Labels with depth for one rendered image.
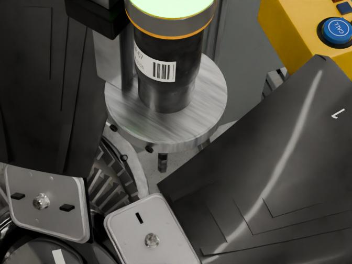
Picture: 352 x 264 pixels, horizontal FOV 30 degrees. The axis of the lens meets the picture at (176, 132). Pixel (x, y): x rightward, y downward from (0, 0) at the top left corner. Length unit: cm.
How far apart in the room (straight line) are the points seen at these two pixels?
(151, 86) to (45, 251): 26
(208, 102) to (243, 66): 143
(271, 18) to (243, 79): 87
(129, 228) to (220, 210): 9
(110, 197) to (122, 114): 32
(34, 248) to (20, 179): 6
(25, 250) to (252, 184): 22
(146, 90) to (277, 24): 64
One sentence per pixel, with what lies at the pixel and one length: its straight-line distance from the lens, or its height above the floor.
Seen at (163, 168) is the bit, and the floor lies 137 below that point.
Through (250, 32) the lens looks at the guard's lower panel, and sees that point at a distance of 168.
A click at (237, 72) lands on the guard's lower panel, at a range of 181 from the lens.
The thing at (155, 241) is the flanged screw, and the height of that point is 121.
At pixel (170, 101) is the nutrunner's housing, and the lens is 35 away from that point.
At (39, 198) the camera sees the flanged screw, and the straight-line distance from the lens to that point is 56.
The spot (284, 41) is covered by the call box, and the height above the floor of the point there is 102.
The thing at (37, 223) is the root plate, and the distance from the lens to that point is 59.
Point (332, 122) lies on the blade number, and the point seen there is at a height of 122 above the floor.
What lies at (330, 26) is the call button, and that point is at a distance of 93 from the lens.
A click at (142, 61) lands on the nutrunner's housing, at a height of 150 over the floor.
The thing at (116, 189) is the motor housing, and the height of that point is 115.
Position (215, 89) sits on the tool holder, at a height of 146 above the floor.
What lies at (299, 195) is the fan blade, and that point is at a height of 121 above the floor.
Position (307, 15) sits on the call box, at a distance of 95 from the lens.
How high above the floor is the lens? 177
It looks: 59 degrees down
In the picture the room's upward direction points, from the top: 4 degrees clockwise
